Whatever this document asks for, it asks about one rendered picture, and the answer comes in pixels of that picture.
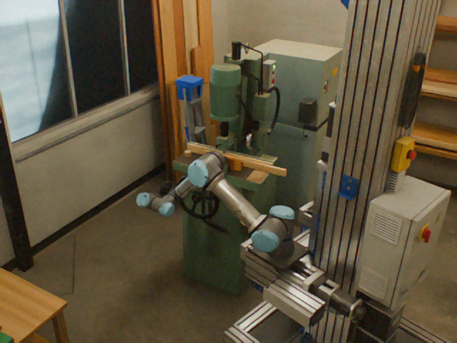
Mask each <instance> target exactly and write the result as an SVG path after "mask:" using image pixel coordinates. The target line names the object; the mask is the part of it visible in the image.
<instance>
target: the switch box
mask: <svg viewBox="0 0 457 343"><path fill-rule="evenodd" d="M273 65H274V70H273V71H274V75H272V72H273V71H272V69H273ZM275 72H276V61H274V60H269V59H267V60H266V61H264V62H263V89H270V88H271V87H272V86H274V83H273V85H272V83H271V82H272V80H273V79H274V82H275ZM272 76H273V77H272Z"/></svg>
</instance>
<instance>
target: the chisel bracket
mask: <svg viewBox="0 0 457 343"><path fill-rule="evenodd" d="M234 137H235V132H232V131H228V136H221V135H219V136H217V137H216V144H220V143H221V146H219V147H218V149H222V150H225V151H226V150H227V149H228V148H229V147H230V146H231V145H232V144H233V143H234V140H233V138H234Z"/></svg>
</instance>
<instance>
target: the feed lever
mask: <svg viewBox="0 0 457 343"><path fill-rule="evenodd" d="M235 97H236V98H239V99H240V101H241V103H242V104H243V107H244V109H245V111H246V113H247V114H248V117H249V119H250V120H251V122H250V124H249V128H250V129H252V130H256V131H258V129H259V127H260V122H259V121H254V120H253V119H252V118H251V115H250V114H249V112H248V109H247V108H246V105H245V104H244V102H243V99H242V98H241V92H239V91H237V92H236V93H235Z"/></svg>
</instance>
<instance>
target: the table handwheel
mask: <svg viewBox="0 0 457 343"><path fill-rule="evenodd" d="M187 176H188V175H186V176H184V177H182V178H180V180H179V182H178V184H177V186H178V185H179V184H180V183H181V182H183V181H184V180H185V178H186V177H187ZM177 186H176V187H177ZM207 192H208V191H206V190H204V191H202V190H200V191H199V192H195V191H192V195H191V200H192V201H193V202H194V204H193V207H192V210H190V209H189V208H188V207H187V206H186V205H185V204H184V201H182V202H180V203H179V204H180V205H181V207H182V208H183V210H184V211H185V212H187V213H188V214H190V215H191V217H193V218H196V219H210V218H211V217H213V216H214V214H215V213H216V212H217V211H218V209H219V198H218V197H217V196H216V195H215V194H214V193H213V192H212V194H213V197H205V196H204V195H205V194H206V193H207ZM202 199H214V201H215V204H214V208H213V210H212V211H211V212H210V213H208V214H197V213H196V212H194V209H195V206H196V203H199V202H200V201H201V200H202Z"/></svg>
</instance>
